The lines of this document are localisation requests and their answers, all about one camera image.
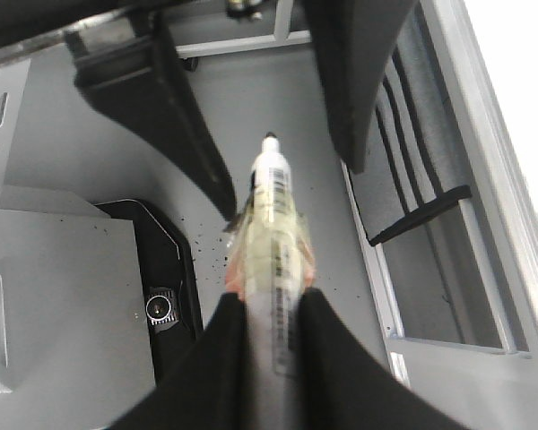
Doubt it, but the black whiteboard marker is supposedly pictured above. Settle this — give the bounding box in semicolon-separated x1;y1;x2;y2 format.
226;133;314;429

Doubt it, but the black camera device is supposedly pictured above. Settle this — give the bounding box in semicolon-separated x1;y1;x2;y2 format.
96;199;204;383

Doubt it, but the white whiteboard with frame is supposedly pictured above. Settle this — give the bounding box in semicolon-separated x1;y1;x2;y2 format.
459;0;538;234

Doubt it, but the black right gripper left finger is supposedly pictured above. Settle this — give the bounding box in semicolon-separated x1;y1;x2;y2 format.
111;293;246;429

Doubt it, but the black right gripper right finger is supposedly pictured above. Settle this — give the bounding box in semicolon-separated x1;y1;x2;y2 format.
298;288;464;429

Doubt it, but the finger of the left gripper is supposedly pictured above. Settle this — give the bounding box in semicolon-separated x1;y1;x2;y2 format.
302;0;418;173
65;12;237;220

